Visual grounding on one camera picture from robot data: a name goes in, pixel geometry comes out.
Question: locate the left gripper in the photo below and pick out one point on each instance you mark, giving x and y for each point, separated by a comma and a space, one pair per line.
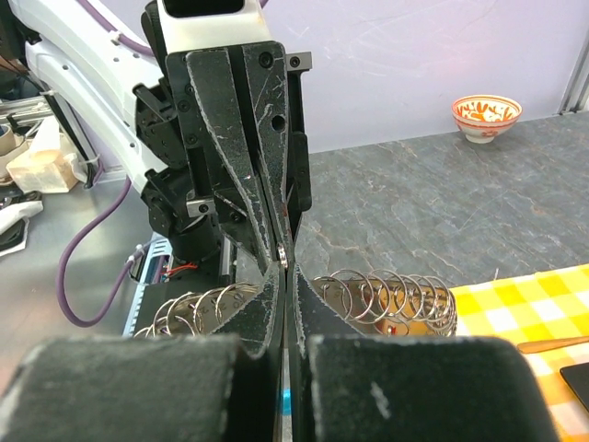
228, 124

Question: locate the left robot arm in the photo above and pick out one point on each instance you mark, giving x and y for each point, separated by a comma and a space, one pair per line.
73, 50

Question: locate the black teal square plate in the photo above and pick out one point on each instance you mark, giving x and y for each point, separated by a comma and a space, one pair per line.
577, 379

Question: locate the large keyring organiser with rings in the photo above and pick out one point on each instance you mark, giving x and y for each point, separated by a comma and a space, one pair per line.
348, 301

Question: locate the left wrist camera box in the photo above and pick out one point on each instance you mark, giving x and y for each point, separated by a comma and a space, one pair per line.
195, 25

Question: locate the white cable duct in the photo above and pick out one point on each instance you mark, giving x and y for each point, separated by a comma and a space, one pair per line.
152, 267

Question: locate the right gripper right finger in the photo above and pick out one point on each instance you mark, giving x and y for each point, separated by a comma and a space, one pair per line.
354, 387

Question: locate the gold fork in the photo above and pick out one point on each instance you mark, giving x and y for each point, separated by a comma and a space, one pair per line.
552, 344

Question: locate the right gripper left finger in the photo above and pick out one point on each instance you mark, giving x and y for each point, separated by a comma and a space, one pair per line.
224, 386

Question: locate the red white patterned bowl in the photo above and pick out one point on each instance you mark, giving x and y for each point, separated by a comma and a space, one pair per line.
481, 118

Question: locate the orange checkered cloth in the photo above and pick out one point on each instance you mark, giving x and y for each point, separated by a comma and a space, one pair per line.
529, 311

